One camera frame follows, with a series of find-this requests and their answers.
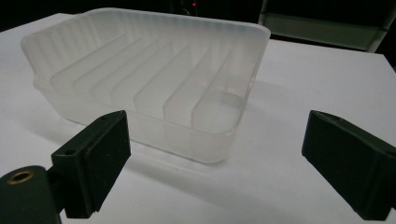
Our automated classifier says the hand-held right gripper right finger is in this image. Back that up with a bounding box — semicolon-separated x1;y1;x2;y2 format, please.
301;109;396;222

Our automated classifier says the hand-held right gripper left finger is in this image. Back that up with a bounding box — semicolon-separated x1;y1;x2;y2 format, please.
46;109;132;219

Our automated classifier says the grey metal shelf frame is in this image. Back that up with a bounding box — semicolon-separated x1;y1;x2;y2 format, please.
257;0;396;53

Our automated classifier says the translucent plastic divided organizer box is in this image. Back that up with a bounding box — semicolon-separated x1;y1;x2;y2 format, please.
20;7;272;165

